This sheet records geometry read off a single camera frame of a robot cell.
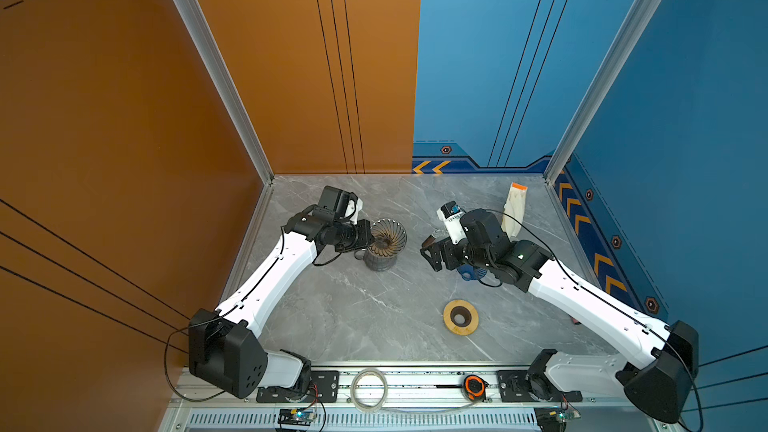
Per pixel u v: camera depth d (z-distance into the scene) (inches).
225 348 15.6
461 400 28.6
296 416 27.9
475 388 28.0
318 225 21.8
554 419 27.6
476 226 21.7
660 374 14.7
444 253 25.9
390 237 32.1
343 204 25.1
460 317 33.4
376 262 35.4
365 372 29.3
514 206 39.8
